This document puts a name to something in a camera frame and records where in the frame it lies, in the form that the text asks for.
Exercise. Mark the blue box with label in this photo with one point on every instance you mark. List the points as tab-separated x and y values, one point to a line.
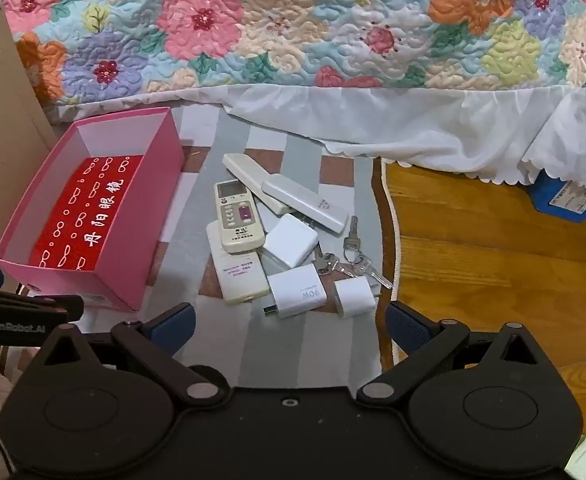
565	195

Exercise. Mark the slim white remote control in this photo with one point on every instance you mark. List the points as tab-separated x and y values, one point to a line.
305	202

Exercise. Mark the pink cardboard box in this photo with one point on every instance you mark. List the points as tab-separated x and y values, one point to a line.
165	160

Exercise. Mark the large white charger block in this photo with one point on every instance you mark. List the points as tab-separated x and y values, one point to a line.
298	292

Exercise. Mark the white remote with label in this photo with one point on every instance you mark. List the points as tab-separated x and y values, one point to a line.
238	277

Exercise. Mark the silver key bunch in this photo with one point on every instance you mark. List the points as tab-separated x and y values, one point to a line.
351	245

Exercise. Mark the white scalloped bed skirt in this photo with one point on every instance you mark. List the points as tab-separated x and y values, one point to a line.
423	120

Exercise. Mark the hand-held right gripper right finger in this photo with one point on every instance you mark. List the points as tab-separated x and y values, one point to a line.
405	327

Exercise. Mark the small white charger cube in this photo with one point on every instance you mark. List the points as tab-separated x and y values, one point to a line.
354	298

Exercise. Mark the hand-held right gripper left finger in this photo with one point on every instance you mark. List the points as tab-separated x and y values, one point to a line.
173	327

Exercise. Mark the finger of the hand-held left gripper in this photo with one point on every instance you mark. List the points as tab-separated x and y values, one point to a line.
33	306

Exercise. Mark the grey striped rug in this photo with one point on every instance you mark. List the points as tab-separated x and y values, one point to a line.
293	350

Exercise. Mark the brown cardboard box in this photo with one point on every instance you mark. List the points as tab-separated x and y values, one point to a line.
3	135

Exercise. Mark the white remote with screen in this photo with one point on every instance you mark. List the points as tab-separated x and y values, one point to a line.
235	215

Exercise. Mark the long white remote control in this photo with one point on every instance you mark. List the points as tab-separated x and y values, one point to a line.
240	166

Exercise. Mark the floral quilted bedspread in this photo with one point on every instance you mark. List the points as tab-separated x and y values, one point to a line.
293	25

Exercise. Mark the red printed glasses case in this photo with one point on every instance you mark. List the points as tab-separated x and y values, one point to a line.
85	210

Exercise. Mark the white rounded power adapter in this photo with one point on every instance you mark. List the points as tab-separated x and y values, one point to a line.
290	240

